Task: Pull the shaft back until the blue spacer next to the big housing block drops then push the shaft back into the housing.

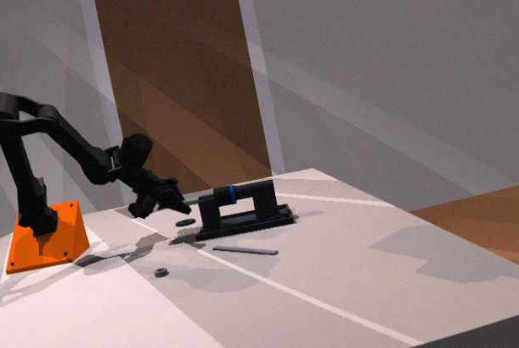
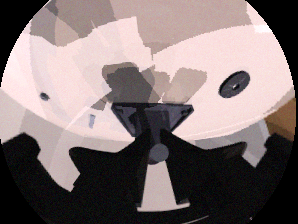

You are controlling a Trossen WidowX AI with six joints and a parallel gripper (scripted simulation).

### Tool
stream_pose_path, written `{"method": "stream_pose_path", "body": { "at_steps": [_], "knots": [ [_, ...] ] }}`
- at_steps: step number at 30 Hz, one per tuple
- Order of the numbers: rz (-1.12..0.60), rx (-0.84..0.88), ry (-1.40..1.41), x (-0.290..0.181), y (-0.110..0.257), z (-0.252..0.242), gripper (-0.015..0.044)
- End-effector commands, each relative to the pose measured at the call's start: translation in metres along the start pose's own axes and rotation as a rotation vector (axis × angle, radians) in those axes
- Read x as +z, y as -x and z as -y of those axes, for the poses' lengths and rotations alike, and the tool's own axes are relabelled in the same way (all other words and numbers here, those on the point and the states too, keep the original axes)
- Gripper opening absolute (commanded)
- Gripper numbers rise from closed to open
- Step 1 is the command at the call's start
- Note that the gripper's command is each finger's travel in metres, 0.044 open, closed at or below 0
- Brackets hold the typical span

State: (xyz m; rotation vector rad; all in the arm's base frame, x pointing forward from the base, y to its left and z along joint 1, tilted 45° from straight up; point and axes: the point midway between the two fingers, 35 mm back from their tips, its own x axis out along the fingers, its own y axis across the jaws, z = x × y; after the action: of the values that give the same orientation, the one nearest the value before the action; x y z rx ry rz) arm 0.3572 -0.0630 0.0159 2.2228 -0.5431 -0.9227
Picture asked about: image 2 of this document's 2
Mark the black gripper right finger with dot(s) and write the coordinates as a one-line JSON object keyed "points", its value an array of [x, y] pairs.
{"points": [[188, 165]]}

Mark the grey metal rod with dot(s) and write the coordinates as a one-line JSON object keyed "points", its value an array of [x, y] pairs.
{"points": [[159, 152]]}

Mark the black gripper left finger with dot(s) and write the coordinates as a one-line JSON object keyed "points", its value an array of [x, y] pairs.
{"points": [[129, 165]]}

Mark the dark grey flat bar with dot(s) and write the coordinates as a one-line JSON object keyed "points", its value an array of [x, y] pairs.
{"points": [[91, 121]]}

